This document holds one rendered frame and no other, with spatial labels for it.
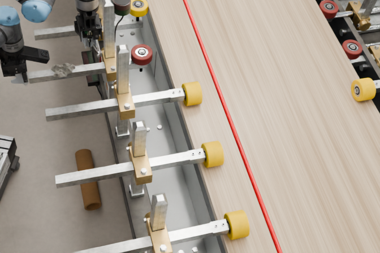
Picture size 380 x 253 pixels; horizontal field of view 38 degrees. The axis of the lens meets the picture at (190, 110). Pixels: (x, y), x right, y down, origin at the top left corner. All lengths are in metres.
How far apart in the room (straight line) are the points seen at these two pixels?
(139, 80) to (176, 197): 0.56
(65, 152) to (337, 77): 1.43
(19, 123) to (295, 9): 1.53
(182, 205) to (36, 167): 1.04
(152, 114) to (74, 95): 0.93
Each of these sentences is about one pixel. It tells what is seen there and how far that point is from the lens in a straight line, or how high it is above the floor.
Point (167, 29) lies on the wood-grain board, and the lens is 2.16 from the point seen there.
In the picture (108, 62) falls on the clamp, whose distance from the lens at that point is 2.07.
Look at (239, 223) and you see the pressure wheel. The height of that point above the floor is 0.98.
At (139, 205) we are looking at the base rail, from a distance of 1.94.
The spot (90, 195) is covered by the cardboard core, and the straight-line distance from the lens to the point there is 2.66.
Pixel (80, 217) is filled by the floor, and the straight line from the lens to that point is 2.70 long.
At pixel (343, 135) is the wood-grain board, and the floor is 0.90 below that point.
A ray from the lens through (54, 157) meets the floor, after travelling 2.87.
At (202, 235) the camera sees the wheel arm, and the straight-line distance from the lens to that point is 1.63.
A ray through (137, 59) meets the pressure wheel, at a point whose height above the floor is 0.90.
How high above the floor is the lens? 2.44
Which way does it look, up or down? 54 degrees down
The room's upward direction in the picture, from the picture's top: 10 degrees clockwise
